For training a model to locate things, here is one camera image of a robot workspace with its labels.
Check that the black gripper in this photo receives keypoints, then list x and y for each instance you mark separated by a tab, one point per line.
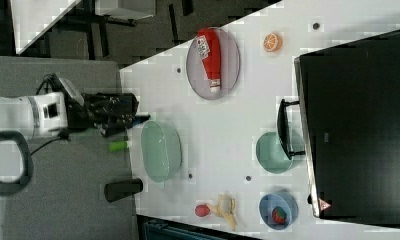
109	113

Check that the green plastic strainer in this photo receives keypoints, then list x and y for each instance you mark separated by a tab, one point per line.
161	150

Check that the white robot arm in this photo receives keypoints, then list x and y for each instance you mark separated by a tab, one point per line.
55	116

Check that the green marker cap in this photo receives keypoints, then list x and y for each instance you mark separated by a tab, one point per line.
119	146

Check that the grey round plate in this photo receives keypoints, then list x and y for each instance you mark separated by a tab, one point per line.
230	66

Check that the red ketchup bottle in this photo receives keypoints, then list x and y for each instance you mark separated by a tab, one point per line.
208	46

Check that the red strawberry toy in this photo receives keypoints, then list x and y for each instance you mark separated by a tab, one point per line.
202	210

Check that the peeled banana toy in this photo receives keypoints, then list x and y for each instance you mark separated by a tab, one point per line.
224	208

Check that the teal bowl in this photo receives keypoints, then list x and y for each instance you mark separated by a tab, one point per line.
270	154

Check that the orange slice toy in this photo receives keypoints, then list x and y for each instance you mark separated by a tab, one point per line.
272	42

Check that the blue bowl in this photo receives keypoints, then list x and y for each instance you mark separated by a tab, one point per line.
285	201

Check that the strawberry toy in bowl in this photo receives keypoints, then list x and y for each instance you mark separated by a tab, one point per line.
279	216

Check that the black microwave oven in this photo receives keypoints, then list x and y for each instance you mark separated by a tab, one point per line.
350	113

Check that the black oven door handle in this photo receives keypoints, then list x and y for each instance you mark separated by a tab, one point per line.
284	130

